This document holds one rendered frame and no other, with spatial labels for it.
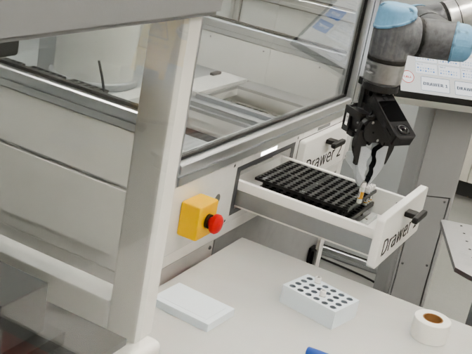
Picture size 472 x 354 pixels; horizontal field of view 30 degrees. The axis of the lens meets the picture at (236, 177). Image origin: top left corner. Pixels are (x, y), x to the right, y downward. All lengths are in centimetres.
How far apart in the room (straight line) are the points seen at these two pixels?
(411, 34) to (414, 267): 147
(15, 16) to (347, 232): 116
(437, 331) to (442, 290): 214
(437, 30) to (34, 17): 105
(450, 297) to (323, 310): 215
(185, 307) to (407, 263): 153
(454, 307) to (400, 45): 214
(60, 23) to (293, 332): 94
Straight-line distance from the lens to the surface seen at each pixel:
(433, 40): 171
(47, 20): 82
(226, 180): 184
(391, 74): 171
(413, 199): 192
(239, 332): 159
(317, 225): 184
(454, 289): 387
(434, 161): 291
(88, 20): 86
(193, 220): 169
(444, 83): 275
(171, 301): 161
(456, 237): 225
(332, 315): 165
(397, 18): 168
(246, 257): 187
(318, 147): 223
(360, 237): 181
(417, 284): 308
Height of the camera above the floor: 154
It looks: 20 degrees down
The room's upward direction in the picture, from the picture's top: 11 degrees clockwise
